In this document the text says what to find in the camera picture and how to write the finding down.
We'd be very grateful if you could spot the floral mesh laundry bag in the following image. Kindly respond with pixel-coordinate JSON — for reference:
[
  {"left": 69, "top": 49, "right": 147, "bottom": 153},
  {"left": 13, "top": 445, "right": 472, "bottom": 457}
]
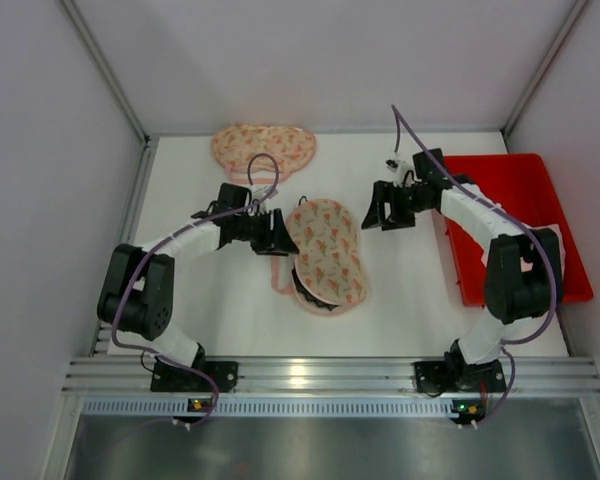
[{"left": 271, "top": 197, "right": 371, "bottom": 317}]

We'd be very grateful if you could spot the pink cloth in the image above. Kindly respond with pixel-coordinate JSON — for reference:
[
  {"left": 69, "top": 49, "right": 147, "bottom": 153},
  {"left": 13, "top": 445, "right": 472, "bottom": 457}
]
[{"left": 481, "top": 224, "right": 566, "bottom": 277}]

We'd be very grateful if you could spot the black lace bra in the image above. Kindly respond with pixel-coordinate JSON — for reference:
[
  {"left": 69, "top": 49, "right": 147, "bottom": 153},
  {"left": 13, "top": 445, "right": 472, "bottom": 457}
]
[{"left": 291, "top": 268, "right": 338, "bottom": 311}]

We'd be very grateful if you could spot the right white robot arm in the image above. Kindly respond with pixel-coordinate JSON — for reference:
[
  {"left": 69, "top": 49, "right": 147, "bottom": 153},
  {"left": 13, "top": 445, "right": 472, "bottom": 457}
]
[{"left": 361, "top": 149, "right": 563, "bottom": 369}]

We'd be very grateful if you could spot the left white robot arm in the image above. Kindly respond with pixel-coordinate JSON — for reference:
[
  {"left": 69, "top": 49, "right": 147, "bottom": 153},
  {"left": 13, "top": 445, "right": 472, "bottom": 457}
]
[{"left": 96, "top": 183, "right": 299, "bottom": 369}]

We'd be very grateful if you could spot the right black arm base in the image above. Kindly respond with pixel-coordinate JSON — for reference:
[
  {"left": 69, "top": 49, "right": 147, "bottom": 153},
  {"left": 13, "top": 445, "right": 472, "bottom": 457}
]
[{"left": 414, "top": 360, "right": 506, "bottom": 397}]

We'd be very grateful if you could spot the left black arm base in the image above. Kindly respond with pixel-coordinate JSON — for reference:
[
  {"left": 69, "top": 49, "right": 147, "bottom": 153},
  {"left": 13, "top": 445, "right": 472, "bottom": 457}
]
[{"left": 141, "top": 357, "right": 239, "bottom": 393}]

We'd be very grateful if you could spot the red plastic tray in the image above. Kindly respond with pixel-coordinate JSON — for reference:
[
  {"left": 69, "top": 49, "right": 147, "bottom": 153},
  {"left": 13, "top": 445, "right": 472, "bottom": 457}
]
[{"left": 445, "top": 153, "right": 594, "bottom": 307}]

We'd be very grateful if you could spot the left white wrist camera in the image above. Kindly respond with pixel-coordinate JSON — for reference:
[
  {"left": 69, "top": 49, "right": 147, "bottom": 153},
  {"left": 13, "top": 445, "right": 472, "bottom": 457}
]
[{"left": 250, "top": 185, "right": 278, "bottom": 203}]

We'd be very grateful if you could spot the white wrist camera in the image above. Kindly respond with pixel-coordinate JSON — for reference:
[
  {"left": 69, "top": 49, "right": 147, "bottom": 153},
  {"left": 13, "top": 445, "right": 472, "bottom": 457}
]
[
  {"left": 385, "top": 152, "right": 414, "bottom": 186},
  {"left": 250, "top": 185, "right": 278, "bottom": 203}
]

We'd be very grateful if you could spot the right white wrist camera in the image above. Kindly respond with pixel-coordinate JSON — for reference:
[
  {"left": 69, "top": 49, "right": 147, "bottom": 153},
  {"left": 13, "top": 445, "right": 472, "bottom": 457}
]
[{"left": 385, "top": 152, "right": 414, "bottom": 186}]

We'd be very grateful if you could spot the aluminium mounting rail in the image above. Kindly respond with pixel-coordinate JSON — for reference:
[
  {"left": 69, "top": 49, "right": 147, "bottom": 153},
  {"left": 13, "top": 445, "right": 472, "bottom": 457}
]
[{"left": 61, "top": 356, "right": 600, "bottom": 398}]

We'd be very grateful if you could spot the slotted grey cable duct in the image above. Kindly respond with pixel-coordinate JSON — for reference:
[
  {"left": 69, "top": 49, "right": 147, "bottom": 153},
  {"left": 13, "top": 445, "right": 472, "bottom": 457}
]
[{"left": 82, "top": 395, "right": 483, "bottom": 418}]

